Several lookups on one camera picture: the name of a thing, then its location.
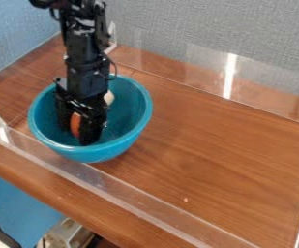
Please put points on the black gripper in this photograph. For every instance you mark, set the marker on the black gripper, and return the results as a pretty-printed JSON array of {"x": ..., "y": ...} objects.
[{"x": 80, "y": 93}]

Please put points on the brown and white toy mushroom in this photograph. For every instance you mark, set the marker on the brown and white toy mushroom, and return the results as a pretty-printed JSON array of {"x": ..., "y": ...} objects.
[{"x": 76, "y": 116}]

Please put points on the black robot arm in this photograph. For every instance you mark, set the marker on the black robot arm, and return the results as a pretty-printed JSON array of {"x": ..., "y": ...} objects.
[{"x": 84, "y": 23}]

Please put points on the blue bowl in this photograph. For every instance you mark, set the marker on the blue bowl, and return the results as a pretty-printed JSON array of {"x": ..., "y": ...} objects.
[{"x": 128, "y": 119}]

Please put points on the clear acrylic front barrier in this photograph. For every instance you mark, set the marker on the clear acrylic front barrier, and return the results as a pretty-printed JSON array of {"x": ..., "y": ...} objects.
[{"x": 112, "y": 207}]

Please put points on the clear acrylic barrier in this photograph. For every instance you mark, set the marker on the clear acrylic barrier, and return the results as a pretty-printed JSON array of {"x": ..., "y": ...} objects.
[
  {"x": 234, "y": 77},
  {"x": 112, "y": 207}
]

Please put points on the white box under table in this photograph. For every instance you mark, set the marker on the white box under table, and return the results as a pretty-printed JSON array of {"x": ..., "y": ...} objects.
[{"x": 66, "y": 235}]

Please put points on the clear acrylic back barrier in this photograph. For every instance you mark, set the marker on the clear acrylic back barrier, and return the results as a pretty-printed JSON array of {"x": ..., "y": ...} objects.
[{"x": 234, "y": 77}]

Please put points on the clear acrylic corner bracket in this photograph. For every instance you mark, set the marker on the clear acrylic corner bracket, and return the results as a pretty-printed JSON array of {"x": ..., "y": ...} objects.
[{"x": 113, "y": 41}]

